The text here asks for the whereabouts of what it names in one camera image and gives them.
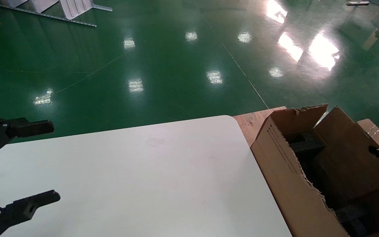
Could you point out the large cardboard box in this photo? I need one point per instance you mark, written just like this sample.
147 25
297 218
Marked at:
285 171

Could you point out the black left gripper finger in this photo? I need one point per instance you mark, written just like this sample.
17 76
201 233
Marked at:
21 210
28 128

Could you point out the white table foot bar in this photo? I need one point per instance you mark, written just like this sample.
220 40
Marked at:
358 3

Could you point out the black foam block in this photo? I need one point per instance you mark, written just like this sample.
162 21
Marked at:
308 144
354 219

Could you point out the small copper brown box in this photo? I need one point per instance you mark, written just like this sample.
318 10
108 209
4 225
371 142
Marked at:
373 130

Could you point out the white metal rack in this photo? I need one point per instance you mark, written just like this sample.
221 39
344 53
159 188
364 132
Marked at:
74 8

